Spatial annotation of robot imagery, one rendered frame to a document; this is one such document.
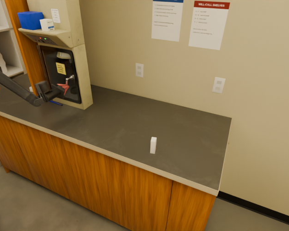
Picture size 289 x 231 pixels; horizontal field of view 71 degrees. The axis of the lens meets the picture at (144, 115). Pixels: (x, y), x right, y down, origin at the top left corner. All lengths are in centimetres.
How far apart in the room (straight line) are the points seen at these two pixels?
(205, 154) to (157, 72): 76
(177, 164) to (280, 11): 101
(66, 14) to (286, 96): 146
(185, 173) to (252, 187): 108
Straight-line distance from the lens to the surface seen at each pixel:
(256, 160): 189
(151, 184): 128
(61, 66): 156
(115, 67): 182
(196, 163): 118
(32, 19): 148
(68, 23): 141
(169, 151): 121
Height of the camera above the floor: 176
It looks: 33 degrees down
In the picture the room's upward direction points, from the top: 1 degrees clockwise
